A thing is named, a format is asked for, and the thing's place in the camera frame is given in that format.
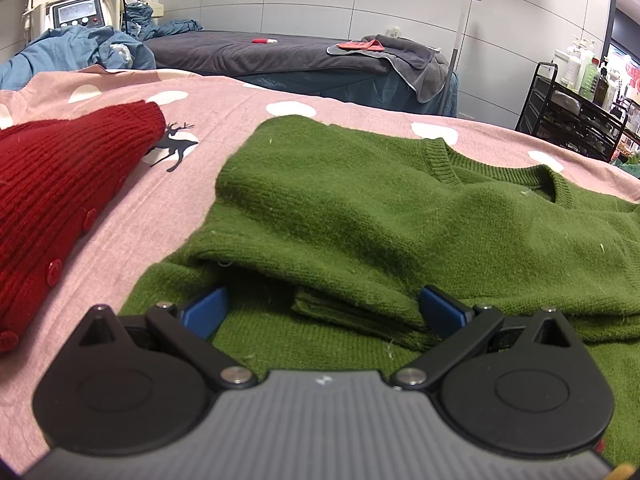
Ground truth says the red knit cardigan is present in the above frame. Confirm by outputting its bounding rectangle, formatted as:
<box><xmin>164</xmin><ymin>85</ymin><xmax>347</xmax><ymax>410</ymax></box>
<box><xmin>0</xmin><ymin>101</ymin><xmax>167</xmax><ymax>354</ymax></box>

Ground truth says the small blue cloth pile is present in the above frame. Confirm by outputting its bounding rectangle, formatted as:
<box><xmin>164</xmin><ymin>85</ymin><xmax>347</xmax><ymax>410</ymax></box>
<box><xmin>122</xmin><ymin>2</ymin><xmax>204</xmax><ymax>42</ymax></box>

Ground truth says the dark grey massage bed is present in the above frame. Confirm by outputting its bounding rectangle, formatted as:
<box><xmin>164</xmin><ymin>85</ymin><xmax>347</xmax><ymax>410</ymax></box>
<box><xmin>144</xmin><ymin>30</ymin><xmax>459</xmax><ymax>119</ymax></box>

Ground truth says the black trolley cart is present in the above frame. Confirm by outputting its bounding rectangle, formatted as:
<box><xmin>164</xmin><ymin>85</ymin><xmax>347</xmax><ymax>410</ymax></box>
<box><xmin>515</xmin><ymin>60</ymin><xmax>632</xmax><ymax>162</ymax></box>

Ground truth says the pink printed blanket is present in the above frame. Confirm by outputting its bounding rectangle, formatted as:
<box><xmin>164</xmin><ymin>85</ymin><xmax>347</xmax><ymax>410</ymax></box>
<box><xmin>0</xmin><ymin>64</ymin><xmax>640</xmax><ymax>476</ymax></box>

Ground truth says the green knit sweater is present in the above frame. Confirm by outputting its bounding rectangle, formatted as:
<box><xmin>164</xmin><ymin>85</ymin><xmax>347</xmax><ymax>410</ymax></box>
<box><xmin>120</xmin><ymin>115</ymin><xmax>640</xmax><ymax>467</ymax></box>

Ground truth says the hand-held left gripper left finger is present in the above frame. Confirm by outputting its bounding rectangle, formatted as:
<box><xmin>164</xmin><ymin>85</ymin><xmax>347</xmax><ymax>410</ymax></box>
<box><xmin>75</xmin><ymin>286</ymin><xmax>257</xmax><ymax>392</ymax></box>

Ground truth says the grey towel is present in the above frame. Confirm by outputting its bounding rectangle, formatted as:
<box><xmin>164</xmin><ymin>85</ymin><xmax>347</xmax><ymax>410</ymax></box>
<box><xmin>327</xmin><ymin>34</ymin><xmax>452</xmax><ymax>104</ymax></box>

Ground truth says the white machine with screen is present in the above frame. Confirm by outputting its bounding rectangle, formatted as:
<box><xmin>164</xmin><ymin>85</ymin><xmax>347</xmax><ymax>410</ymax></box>
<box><xmin>22</xmin><ymin>0</ymin><xmax>137</xmax><ymax>42</ymax></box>

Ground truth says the white bottle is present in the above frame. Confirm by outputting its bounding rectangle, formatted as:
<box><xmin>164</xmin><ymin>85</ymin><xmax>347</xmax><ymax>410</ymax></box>
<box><xmin>564</xmin><ymin>37</ymin><xmax>587</xmax><ymax>90</ymax></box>

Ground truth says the white floor lamp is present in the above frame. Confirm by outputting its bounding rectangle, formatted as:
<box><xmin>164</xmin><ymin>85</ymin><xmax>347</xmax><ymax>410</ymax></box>
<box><xmin>440</xmin><ymin>0</ymin><xmax>484</xmax><ymax>117</ymax></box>

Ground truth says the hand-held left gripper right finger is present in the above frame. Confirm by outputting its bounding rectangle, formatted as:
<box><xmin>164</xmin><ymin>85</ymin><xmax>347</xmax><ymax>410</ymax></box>
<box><xmin>390</xmin><ymin>285</ymin><xmax>577</xmax><ymax>391</ymax></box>

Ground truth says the large blue cloth pile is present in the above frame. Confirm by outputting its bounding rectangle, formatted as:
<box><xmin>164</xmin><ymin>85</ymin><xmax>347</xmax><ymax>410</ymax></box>
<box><xmin>0</xmin><ymin>25</ymin><xmax>157</xmax><ymax>92</ymax></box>

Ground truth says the red cloth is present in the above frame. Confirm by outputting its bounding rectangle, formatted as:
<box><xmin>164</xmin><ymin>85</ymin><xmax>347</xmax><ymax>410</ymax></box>
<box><xmin>337</xmin><ymin>39</ymin><xmax>386</xmax><ymax>54</ymax></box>

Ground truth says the dark bottle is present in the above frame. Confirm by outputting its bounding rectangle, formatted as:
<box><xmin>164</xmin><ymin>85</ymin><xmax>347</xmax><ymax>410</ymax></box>
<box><xmin>594</xmin><ymin>67</ymin><xmax>612</xmax><ymax>109</ymax></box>

